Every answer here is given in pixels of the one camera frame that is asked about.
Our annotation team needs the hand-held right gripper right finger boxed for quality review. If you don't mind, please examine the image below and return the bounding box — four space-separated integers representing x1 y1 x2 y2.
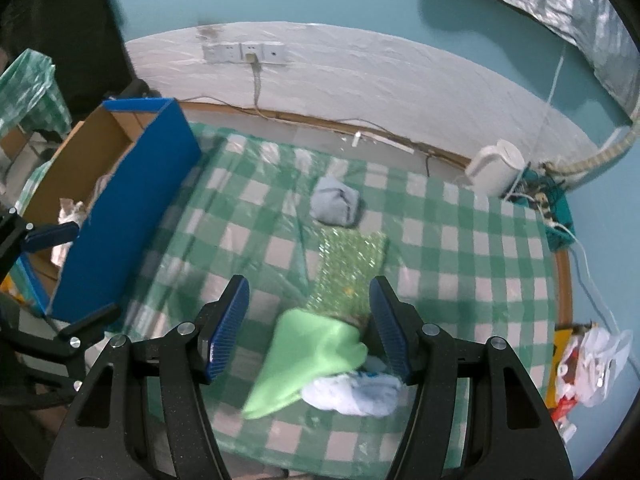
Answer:
369 275 573 480

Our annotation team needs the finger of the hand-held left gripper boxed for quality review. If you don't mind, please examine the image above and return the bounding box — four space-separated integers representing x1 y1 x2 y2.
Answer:
0 302 119 398
0 207 81 273

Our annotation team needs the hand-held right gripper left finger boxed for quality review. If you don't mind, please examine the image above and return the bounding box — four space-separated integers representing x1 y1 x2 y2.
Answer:
44 275 251 480

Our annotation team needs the light blue towel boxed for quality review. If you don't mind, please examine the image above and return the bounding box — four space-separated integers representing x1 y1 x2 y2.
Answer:
301 357 403 418

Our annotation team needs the blue cardboard box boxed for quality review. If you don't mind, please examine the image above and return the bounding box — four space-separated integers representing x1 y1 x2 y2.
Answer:
12 97 203 323

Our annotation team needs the light green cloth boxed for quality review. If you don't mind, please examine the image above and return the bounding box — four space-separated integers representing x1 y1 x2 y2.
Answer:
241 308 368 420

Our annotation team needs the green bubble wrap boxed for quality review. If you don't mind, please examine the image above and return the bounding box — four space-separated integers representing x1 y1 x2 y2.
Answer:
305 227 390 321

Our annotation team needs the white crumpled cloth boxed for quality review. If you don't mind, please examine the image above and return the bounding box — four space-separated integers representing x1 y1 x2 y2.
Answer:
57 197 92 227

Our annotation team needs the green checked tablecloth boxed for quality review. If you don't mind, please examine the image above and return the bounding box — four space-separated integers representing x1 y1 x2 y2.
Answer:
100 122 558 476

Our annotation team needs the grey rolled sock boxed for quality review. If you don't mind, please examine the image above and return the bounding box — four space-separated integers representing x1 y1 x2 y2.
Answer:
310 176 362 227

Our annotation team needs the green checked plastic bag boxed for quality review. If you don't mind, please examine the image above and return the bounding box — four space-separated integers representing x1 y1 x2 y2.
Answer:
0 49 73 136

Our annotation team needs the yellow box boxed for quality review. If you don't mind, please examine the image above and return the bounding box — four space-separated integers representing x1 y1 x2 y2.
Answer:
545 327 591 411

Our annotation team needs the white kettle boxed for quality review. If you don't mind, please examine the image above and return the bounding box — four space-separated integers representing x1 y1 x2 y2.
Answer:
466 140 526 198

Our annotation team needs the teal basket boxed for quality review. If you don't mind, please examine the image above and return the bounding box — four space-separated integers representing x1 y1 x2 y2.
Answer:
510 167 576 253

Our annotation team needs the white power cable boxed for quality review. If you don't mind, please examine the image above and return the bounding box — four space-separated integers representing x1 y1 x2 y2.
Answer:
547 217 626 333

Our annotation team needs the grey plug cable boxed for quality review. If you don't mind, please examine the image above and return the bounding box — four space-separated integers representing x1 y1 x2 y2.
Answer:
246 52 264 112

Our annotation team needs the white wall socket panel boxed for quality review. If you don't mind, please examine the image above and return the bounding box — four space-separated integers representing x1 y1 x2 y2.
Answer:
202 41 287 66

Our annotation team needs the white hanging cord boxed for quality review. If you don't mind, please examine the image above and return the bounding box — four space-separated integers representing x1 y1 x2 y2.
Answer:
507 42 568 198

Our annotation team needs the striped hose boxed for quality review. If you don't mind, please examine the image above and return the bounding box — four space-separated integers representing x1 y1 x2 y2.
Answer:
545 115 640 173

